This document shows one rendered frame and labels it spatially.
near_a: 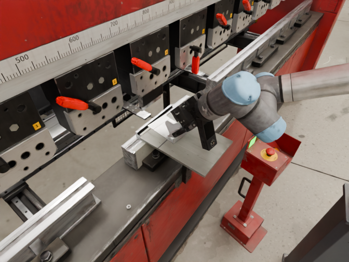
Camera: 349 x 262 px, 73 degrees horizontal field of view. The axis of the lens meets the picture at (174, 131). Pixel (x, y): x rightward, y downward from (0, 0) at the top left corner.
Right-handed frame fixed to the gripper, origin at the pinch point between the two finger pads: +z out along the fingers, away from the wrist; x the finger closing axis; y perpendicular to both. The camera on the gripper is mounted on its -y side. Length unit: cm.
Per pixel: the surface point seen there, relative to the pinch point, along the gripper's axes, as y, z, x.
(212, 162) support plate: -13.1, -9.7, 1.7
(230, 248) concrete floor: -85, 61, -23
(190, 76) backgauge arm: 19, 38, -53
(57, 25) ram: 29.9, -29.0, 26.6
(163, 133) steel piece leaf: 2.3, 3.1, 3.2
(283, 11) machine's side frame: 30, 49, -210
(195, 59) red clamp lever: 17.0, -11.7, -14.1
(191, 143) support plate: -5.6, -3.3, -0.2
